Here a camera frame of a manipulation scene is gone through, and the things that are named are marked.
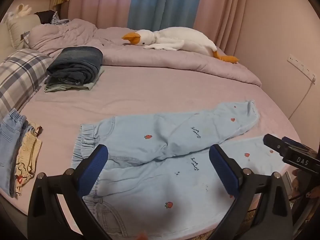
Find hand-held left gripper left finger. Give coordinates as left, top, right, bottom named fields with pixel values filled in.
left=27, top=144, right=118, bottom=240

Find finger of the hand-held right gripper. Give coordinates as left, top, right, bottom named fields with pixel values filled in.
left=263, top=133, right=285, bottom=155

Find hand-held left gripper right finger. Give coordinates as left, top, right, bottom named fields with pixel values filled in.
left=209, top=144, right=294, bottom=240

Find light blue strawberry pants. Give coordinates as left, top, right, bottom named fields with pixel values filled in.
left=71, top=99, right=288, bottom=240

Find cream printed pants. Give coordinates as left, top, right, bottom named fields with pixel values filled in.
left=14, top=122, right=43, bottom=196

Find white power strip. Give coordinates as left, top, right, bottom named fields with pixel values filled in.
left=287, top=53, right=317, bottom=82

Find folded pale green cloth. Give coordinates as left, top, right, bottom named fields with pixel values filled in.
left=44, top=69, right=105, bottom=93

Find light blue elastic-waist jeans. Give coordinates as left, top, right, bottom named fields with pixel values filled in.
left=0, top=108, right=28, bottom=198

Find folded dark blue jeans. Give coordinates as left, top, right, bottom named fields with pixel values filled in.
left=46, top=46, right=104, bottom=85

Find plaid pillow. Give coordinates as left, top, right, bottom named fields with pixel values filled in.
left=0, top=48, right=54, bottom=119

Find pink quilt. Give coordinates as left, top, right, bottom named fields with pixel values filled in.
left=28, top=19, right=262, bottom=87

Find white goose plush toy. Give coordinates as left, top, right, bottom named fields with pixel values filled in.
left=122, top=27, right=240, bottom=64

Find pink curtain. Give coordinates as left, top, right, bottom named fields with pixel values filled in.
left=67, top=0, right=137, bottom=28
left=194, top=0, right=252, bottom=53

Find blue checked cloth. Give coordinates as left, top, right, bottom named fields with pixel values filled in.
left=51, top=11, right=71, bottom=26

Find cream pillow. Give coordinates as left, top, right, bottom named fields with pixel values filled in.
left=5, top=14, right=41, bottom=49

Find dark cloth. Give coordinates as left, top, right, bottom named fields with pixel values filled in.
left=33, top=10, right=58, bottom=25

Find white rabbit plush toy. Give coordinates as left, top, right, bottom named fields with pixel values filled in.
left=6, top=4, right=33, bottom=22

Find blue curtain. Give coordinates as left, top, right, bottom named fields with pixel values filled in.
left=127, top=0, right=205, bottom=31

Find white power cable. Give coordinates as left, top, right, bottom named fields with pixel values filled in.
left=287, top=78, right=316, bottom=120

